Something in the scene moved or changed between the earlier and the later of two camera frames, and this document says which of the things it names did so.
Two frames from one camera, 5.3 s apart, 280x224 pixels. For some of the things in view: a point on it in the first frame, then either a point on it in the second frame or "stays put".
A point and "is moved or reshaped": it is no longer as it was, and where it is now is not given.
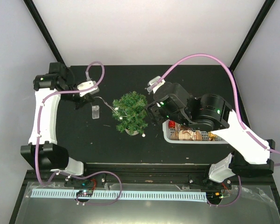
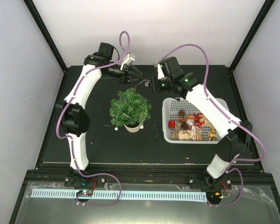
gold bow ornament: [212, 136] stays put
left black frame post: [41, 27] stays put
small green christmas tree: [130, 110] is moved or reshaped
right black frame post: [266, 8] stays put
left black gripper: [84, 100] to [127, 73]
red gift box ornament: [171, 124] stays put
